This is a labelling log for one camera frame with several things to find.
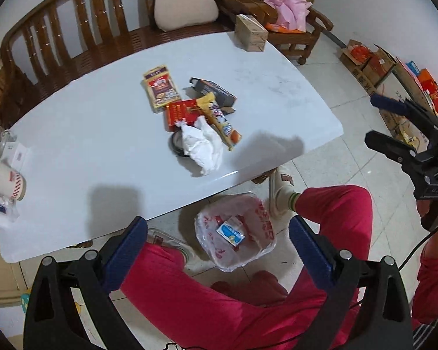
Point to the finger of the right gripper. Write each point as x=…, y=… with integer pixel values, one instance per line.
x=390, y=147
x=394, y=106

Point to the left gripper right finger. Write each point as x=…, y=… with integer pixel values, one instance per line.
x=314, y=251

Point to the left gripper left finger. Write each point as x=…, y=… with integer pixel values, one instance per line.
x=120, y=252

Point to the black electrical tape roll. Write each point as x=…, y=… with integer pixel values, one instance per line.
x=176, y=143

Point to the white tissue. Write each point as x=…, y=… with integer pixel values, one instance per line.
x=202, y=144

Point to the yellow snack wrapper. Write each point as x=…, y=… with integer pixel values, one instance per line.
x=214, y=115

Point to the red cigarette pack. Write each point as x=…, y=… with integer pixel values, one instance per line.
x=182, y=111

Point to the playing card box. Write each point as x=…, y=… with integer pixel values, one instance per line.
x=160, y=87

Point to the black orange small box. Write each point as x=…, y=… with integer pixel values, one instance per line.
x=224, y=98

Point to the trash bin with plastic bag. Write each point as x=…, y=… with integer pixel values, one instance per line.
x=260, y=235

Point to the cardboard boxes pile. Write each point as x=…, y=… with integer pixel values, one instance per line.
x=379, y=73

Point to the left white slipper foot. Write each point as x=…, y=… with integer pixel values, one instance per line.
x=157, y=237

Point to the white slipper foot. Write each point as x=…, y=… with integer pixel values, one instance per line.
x=157, y=237
x=282, y=195

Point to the right white slipper foot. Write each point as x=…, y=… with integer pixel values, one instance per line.
x=282, y=195

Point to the person left leg red trousers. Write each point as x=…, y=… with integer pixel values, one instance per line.
x=188, y=312

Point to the blue white carton in bin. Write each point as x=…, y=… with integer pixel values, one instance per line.
x=232, y=230

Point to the white plastic wrapper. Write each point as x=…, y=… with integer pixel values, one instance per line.
x=0, y=207

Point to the pink cloth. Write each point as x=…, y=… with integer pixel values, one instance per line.
x=291, y=15

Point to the paper cup red pattern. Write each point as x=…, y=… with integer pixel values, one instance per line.
x=12, y=184

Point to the small white box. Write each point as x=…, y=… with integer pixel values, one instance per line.
x=14, y=155

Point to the cardboard tissue box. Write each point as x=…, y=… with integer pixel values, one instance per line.
x=250, y=33

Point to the wooden armchair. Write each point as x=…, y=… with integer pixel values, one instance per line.
x=293, y=43

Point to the wooden bench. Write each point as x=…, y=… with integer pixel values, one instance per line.
x=59, y=41

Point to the beige cushion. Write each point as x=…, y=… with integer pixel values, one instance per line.
x=171, y=15

